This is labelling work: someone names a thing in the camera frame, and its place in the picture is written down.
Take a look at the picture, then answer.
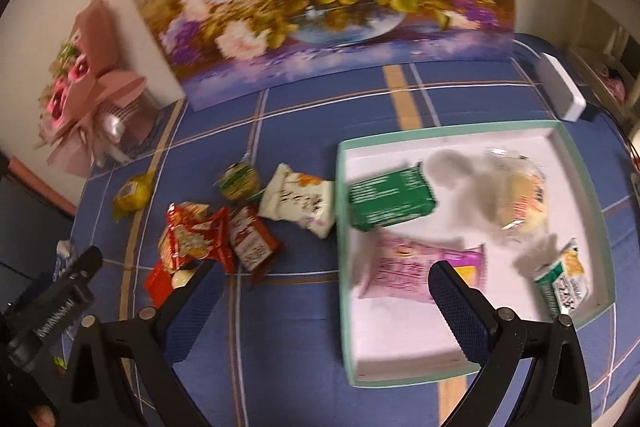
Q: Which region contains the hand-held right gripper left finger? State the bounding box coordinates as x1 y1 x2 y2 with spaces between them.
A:
62 261 226 427

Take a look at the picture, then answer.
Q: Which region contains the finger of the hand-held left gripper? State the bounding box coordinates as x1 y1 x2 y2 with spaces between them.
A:
52 246 104 303

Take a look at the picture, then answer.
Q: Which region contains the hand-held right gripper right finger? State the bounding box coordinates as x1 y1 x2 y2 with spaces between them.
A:
429 259 593 427

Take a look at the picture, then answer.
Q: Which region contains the pink snack packet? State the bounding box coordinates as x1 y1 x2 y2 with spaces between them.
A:
357 234 488 305

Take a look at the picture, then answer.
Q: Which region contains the white tray with green rim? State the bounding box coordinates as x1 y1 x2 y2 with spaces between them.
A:
335 119 617 389

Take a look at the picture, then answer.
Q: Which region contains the red cookie snack packet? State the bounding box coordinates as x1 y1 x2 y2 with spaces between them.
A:
157 202 236 275

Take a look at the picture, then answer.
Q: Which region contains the brown red snack packet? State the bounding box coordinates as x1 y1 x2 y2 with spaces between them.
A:
227 204 281 280

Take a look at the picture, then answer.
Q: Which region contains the white green snack packet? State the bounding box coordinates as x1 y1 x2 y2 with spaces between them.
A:
532 238 591 315

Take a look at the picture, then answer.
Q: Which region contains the clear bun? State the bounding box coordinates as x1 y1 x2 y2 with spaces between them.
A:
482 147 551 238

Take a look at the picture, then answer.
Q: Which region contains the dark green snack packet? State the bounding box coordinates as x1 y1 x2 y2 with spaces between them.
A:
347 163 438 232

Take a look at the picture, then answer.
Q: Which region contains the cream snack packet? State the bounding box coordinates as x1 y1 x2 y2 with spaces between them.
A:
258 163 336 239

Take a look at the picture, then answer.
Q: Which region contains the person's left hand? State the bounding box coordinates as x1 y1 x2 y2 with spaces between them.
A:
27 401 60 427

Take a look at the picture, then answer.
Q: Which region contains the crumpled plastic water bottle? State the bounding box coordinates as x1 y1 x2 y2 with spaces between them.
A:
52 241 81 283

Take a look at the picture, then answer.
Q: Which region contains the blue plaid tablecloth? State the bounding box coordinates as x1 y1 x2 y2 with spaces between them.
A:
50 34 640 427

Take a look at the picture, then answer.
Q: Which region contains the small green yellow snack packet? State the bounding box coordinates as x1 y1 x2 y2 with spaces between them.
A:
217 159 263 202

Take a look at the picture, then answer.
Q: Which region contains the pink wrapped flower bouquet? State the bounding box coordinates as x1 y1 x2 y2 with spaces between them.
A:
39 0 166 172

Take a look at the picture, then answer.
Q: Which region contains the white power strip box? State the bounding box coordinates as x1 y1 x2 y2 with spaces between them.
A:
536 53 587 122

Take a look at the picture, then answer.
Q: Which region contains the pink plush item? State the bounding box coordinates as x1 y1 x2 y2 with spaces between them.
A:
602 67 628 100

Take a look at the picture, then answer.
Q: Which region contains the white shelf unit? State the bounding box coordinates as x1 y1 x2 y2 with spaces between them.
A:
565 0 640 132

